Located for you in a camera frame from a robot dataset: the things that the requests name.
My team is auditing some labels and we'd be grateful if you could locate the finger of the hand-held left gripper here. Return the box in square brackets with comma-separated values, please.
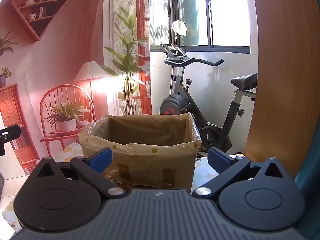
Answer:
[0, 124, 21, 142]

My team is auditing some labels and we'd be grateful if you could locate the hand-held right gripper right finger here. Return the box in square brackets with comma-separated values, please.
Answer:
[192, 147, 294, 201]

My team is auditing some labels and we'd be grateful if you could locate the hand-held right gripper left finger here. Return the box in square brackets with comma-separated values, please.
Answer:
[31, 147, 128, 200]

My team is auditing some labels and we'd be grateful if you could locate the brown cardboard box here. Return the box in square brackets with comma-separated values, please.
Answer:
[81, 130, 199, 190]

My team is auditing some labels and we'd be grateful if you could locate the cardboard box with plastic liner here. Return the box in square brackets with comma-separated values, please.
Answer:
[78, 112, 202, 189]

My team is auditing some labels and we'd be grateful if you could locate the checked floral tablecloth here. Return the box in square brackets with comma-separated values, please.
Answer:
[1, 142, 225, 233]

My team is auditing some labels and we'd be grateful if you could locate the black exercise bike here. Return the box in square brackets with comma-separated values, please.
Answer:
[159, 43, 258, 154]

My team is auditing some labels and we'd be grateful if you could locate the teal fabric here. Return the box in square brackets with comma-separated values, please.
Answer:
[294, 140, 320, 195]

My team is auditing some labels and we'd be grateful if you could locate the brown wooden board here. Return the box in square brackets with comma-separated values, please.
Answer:
[244, 0, 320, 180]

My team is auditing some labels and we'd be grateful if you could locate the white cloth bundle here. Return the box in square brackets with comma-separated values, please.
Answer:
[171, 20, 187, 37]

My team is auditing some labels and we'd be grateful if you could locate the sliding glass window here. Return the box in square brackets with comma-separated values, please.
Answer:
[149, 0, 251, 54]

